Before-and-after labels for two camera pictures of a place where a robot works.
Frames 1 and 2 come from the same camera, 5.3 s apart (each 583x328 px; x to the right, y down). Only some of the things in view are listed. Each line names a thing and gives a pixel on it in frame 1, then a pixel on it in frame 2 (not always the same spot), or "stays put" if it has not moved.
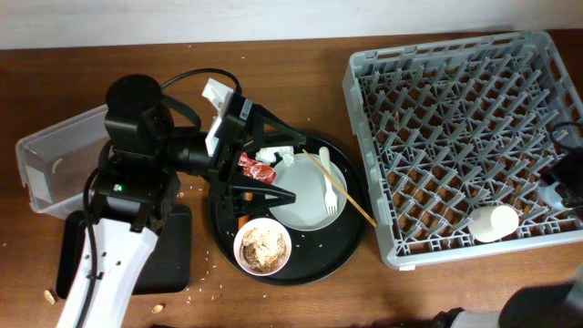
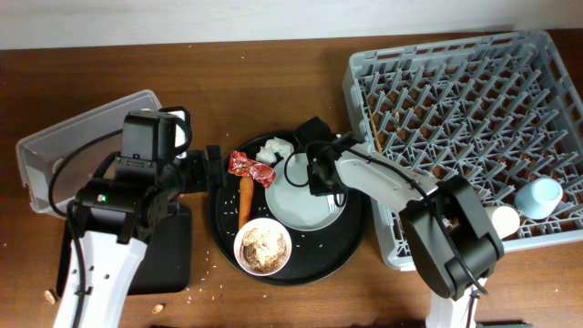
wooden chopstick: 339,188 -> 376,134
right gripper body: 567,173 -> 318,184
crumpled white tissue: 267,155 stays put
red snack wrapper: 257,170 stays put
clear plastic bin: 56,163 stays put
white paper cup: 493,223 stays put
